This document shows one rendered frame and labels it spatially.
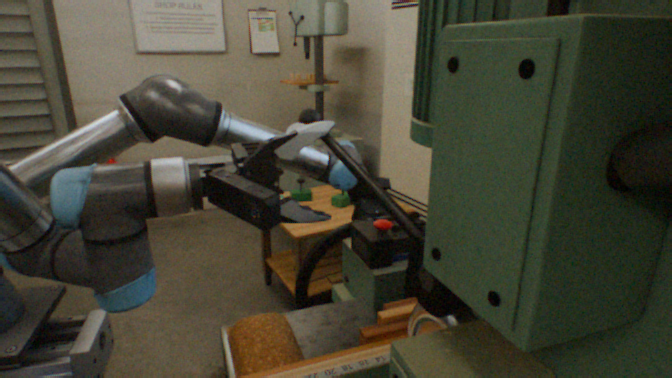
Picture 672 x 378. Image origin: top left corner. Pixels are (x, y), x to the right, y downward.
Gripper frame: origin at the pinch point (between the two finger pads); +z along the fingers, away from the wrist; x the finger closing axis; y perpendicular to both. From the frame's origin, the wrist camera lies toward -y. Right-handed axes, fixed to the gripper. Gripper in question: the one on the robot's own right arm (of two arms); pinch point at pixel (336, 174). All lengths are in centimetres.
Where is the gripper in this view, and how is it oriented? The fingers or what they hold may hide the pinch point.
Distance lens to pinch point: 60.8
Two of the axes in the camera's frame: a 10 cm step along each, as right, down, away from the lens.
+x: -0.3, 9.0, 4.3
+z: 9.4, -1.2, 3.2
